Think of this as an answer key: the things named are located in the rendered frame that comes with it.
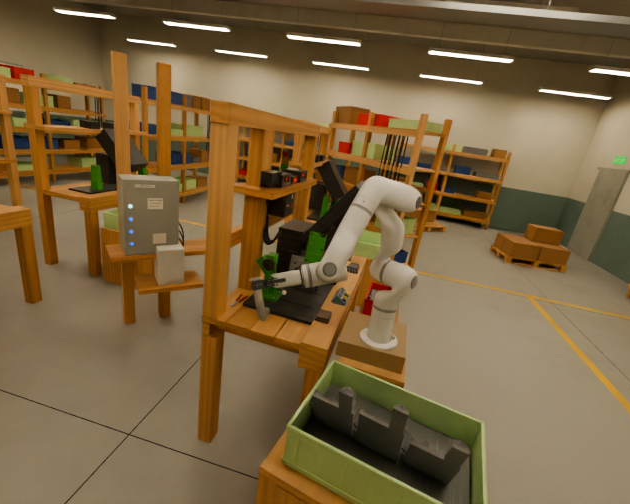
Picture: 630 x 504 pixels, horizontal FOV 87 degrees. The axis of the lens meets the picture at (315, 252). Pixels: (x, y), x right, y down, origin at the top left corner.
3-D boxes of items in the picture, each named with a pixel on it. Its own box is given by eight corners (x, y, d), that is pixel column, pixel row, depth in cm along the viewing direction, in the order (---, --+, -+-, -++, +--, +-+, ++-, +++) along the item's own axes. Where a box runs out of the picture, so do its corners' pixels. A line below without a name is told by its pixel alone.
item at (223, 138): (302, 245, 312) (318, 137, 281) (217, 319, 175) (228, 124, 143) (293, 243, 314) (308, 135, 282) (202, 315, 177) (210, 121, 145)
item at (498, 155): (487, 230, 974) (513, 151, 900) (379, 209, 1026) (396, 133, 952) (482, 226, 1024) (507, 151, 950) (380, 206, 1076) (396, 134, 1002)
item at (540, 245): (542, 259, 751) (555, 227, 727) (564, 272, 676) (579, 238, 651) (489, 250, 755) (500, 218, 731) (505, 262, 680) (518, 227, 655)
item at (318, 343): (363, 273, 304) (367, 257, 300) (323, 375, 166) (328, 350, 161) (348, 269, 307) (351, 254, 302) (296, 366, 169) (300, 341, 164)
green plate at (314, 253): (322, 265, 225) (329, 234, 223) (320, 266, 217) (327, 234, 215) (306, 261, 228) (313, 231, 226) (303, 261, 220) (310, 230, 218)
